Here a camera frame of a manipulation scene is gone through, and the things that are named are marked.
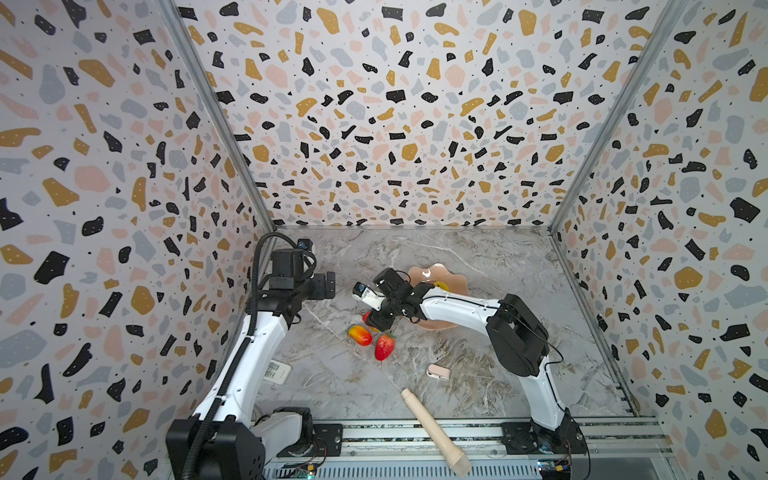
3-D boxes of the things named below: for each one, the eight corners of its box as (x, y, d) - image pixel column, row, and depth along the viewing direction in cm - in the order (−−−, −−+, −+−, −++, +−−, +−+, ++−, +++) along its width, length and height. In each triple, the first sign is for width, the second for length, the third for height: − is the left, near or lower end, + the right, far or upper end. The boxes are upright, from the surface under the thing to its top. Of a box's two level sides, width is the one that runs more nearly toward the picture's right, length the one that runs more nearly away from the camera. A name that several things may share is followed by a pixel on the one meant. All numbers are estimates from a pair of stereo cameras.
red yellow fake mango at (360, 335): (348, 335, 94) (347, 330, 91) (357, 327, 96) (355, 321, 93) (365, 349, 91) (364, 343, 89) (373, 340, 93) (372, 334, 90)
